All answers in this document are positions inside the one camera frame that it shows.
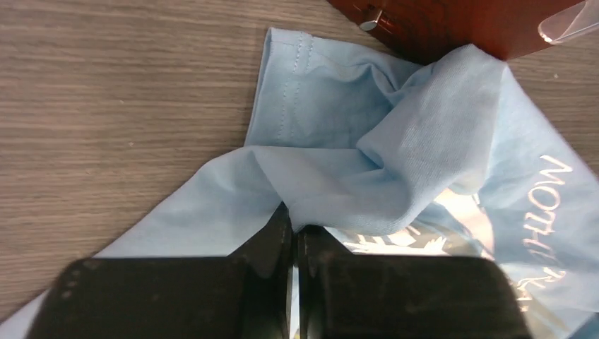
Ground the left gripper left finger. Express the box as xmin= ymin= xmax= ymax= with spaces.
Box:
xmin=26 ymin=205 xmax=292 ymax=339

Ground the brown metronome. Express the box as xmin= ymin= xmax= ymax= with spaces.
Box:
xmin=329 ymin=0 xmax=598 ymax=64

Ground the light blue printed t-shirt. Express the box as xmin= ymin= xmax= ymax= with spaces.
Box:
xmin=1 ymin=28 xmax=598 ymax=338

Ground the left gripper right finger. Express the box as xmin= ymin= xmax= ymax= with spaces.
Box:
xmin=297 ymin=226 xmax=530 ymax=338

